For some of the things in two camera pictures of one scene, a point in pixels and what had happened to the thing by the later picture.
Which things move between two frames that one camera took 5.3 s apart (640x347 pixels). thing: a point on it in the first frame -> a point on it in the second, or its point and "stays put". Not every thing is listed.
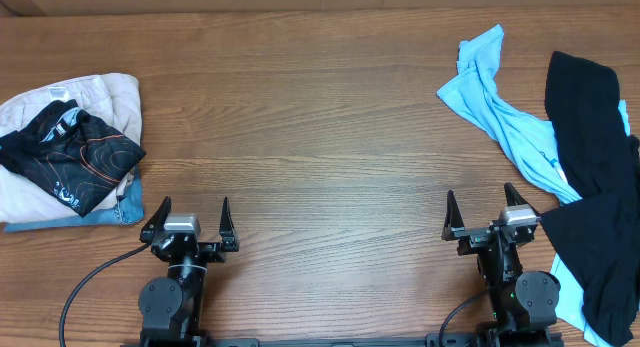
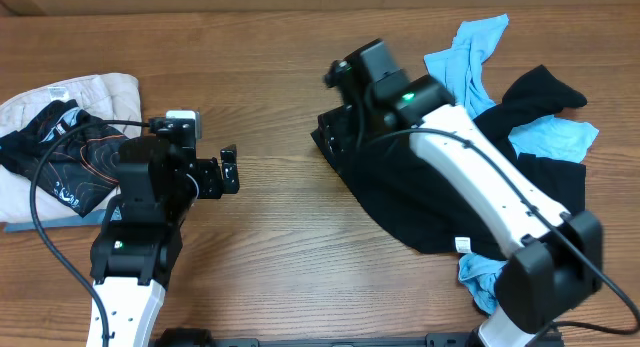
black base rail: [195, 338] stays put
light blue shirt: [476, 90] -> [461, 67]
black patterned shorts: [74, 157] stays put
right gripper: [475, 237] -> [339, 130]
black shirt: [598, 237] -> [399, 174]
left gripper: [214, 252] -> [212, 185]
